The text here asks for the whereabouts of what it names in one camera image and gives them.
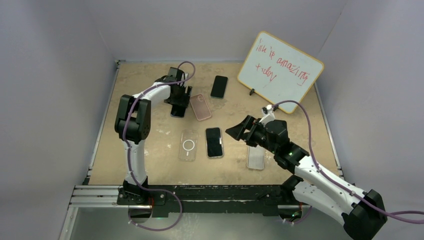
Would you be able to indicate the black phone with white reflection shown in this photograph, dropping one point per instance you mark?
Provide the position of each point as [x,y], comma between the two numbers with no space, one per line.
[214,142]

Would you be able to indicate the yellow framed whiteboard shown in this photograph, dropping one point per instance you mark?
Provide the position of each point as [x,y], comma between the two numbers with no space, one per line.
[279,72]

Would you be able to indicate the clear magsafe case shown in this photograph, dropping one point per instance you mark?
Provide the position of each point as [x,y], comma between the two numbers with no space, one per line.
[188,145]
[222,143]

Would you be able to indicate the pink phone case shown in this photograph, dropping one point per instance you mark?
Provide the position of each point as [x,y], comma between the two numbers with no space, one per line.
[200,107]

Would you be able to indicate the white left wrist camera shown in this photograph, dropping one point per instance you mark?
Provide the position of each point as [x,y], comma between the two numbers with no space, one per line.
[186,76]

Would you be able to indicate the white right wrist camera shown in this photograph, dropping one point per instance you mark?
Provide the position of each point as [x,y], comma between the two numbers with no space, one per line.
[267,115]

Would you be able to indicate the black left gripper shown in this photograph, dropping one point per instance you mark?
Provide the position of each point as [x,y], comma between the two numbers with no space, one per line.
[183,101]

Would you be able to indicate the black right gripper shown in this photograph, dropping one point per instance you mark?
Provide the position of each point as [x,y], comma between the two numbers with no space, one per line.
[249,123]

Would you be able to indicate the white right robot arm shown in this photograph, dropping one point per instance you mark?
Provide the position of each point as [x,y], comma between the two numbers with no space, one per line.
[312,183]

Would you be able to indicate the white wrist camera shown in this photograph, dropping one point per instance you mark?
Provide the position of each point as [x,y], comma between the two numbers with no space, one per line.
[186,76]
[267,115]

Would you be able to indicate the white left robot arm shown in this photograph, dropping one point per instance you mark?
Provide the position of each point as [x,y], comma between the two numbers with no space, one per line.
[133,125]

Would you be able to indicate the frosted clear phone case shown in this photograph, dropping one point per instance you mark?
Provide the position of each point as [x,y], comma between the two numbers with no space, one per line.
[255,158]

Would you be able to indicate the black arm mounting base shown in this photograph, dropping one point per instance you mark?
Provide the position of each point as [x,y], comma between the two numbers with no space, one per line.
[275,200]

